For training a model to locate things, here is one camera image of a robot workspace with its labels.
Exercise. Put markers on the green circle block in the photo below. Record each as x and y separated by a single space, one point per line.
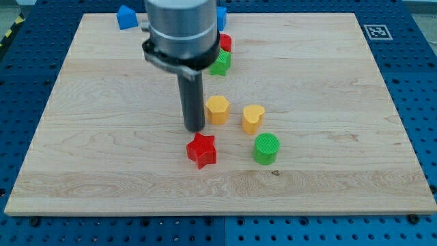
266 147

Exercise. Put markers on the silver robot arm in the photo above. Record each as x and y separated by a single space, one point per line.
183 29

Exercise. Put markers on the wooden board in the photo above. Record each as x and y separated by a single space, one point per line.
112 142

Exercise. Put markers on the yellow hexagon block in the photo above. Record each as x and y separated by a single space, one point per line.
217 110

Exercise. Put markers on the red star block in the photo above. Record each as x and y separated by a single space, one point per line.
202 150

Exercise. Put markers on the yellow heart block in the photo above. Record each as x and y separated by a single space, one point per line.
252 118

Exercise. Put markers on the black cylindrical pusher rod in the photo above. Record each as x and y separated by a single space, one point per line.
191 96

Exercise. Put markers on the green star block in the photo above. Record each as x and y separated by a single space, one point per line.
222 64

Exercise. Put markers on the red round block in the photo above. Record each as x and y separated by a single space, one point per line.
225 42

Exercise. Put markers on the blue cube block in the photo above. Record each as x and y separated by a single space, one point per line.
221 13

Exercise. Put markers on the blue pentagon block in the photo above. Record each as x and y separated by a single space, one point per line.
126 18

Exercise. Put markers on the white fiducial marker tag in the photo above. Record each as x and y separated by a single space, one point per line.
377 32

